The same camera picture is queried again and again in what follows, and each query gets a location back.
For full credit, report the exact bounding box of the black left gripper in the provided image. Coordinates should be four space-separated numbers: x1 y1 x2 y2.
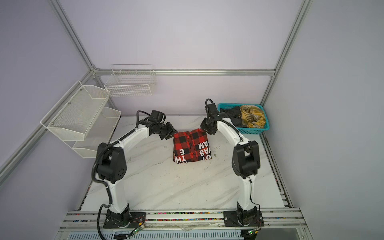
155 122 178 141

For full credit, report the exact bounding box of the red black plaid shirt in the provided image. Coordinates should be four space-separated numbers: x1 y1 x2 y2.
173 129 212 164

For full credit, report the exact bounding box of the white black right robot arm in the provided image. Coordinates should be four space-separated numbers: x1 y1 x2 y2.
201 113 261 226

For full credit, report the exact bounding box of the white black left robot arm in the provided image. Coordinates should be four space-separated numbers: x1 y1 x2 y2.
92 114 177 225

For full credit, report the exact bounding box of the dark grey shirt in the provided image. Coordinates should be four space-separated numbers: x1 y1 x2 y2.
220 106 246 128

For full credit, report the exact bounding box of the teal plastic basket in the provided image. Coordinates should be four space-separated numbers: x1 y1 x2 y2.
218 103 270 135

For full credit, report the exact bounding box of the yellow plaid shirt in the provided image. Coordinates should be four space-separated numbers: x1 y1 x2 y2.
240 105 267 129

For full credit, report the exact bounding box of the white mesh lower shelf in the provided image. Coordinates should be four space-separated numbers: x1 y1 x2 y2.
72 107 121 159

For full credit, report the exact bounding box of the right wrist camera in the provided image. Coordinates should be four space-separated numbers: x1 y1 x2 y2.
205 103 220 117

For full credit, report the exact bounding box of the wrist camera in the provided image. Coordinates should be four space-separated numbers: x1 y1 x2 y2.
149 110 166 123
205 103 220 117

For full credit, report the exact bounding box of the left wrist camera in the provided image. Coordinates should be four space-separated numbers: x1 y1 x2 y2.
149 110 166 123

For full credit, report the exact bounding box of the white wire basket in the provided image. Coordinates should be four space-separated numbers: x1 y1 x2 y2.
105 64 157 97

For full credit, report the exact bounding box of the black corrugated left cable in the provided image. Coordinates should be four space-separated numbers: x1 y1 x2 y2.
91 110 152 240

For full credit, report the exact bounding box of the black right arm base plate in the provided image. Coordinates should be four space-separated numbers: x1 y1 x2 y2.
224 210 265 227

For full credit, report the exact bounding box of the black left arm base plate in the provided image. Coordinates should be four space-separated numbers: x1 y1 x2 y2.
103 212 146 229

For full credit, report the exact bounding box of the aluminium mounting rail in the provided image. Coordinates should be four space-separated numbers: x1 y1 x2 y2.
59 208 308 232

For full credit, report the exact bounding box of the aluminium frame profile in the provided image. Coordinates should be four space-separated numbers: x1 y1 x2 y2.
1 1 313 187

